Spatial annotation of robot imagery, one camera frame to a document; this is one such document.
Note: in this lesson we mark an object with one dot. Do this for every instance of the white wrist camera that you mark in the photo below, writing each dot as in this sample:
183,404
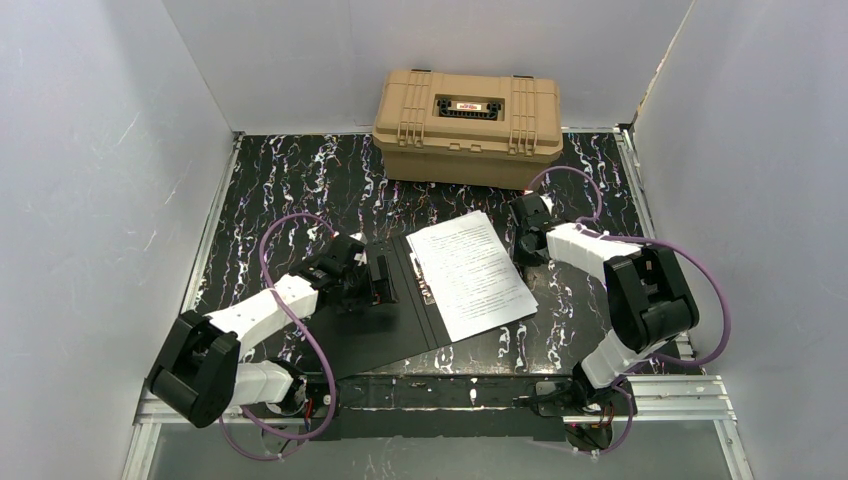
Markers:
548,202
359,236

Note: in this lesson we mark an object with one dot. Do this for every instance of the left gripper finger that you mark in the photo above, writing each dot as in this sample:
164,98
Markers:
382,289
378,260

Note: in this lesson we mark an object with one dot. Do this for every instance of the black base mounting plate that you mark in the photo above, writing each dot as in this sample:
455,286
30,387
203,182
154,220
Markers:
535,407

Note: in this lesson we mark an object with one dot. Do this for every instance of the white A4 file folder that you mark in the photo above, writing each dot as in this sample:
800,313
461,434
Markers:
361,342

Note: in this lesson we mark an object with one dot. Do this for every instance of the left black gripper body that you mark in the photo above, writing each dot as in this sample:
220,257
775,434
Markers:
381,277

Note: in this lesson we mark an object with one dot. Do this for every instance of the printed paper sheet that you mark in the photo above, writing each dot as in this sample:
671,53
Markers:
473,280

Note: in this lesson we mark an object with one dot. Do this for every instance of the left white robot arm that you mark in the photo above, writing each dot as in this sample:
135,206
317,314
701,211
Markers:
201,370

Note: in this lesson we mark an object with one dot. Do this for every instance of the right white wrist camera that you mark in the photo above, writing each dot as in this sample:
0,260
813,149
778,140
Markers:
548,202

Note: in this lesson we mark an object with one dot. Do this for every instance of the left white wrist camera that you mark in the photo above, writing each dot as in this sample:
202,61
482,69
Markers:
359,236

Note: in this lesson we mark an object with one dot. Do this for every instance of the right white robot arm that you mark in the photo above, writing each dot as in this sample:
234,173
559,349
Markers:
649,300

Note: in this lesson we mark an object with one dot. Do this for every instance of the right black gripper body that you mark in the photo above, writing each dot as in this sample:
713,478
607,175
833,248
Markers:
525,241

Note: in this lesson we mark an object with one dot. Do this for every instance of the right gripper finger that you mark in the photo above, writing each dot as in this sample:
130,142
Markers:
521,255
516,234

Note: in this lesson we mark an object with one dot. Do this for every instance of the tan plastic toolbox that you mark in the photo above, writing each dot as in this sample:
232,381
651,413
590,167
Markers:
470,130

